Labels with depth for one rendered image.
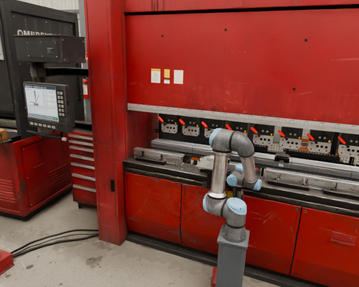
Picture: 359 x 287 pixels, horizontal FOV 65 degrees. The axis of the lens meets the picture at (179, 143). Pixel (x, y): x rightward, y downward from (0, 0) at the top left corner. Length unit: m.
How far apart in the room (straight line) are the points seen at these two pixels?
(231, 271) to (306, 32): 1.64
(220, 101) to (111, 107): 0.92
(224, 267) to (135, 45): 1.85
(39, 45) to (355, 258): 2.80
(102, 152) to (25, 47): 1.04
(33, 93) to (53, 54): 0.38
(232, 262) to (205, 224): 0.78
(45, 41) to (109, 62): 0.48
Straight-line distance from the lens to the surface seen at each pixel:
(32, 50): 2.50
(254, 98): 2.25
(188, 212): 2.59
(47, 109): 2.43
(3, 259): 3.03
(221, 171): 1.70
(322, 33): 2.23
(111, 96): 2.49
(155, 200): 2.68
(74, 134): 3.34
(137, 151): 2.73
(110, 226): 2.98
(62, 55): 2.28
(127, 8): 2.62
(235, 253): 1.83
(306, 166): 2.62
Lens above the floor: 1.81
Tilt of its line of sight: 17 degrees down
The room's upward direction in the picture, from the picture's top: 2 degrees clockwise
